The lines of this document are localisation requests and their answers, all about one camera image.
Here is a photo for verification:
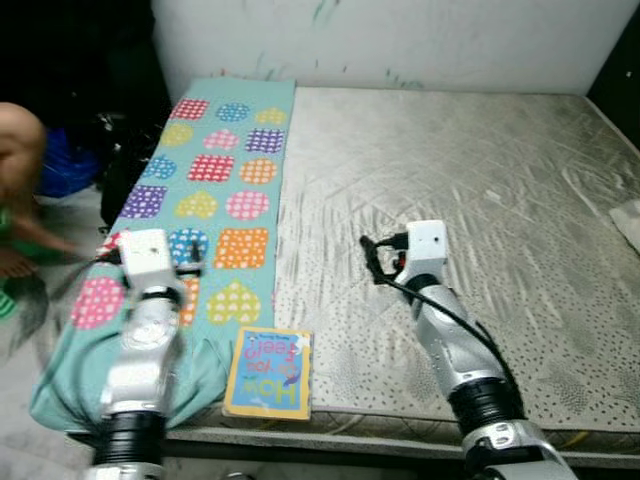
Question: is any grey quilted dotted mattress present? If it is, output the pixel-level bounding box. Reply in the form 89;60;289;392
165;85;640;471

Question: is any blue yellow children's book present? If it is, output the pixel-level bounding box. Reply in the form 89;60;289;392
222;326;314;422

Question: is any teal sheet with colourful shapes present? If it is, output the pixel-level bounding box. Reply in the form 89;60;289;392
30;78;298;433

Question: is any black bag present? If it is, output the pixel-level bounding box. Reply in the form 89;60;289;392
95;112;166;231

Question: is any black tufted headboard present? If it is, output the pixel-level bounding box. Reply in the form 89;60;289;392
586;0;640;151

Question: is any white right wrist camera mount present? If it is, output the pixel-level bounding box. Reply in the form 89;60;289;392
400;220;448;291

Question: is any person's bare leg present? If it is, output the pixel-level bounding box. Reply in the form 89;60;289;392
0;100;81;281

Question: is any blue bag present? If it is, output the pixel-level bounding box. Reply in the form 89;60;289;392
40;128;103;198

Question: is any white pillow with tree print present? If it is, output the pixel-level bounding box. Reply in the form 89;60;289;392
610;198;640;251

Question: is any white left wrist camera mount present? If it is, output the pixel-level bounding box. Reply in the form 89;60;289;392
117;229;186;301

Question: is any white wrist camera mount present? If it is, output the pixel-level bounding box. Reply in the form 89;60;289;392
400;220;448;291
117;229;186;301

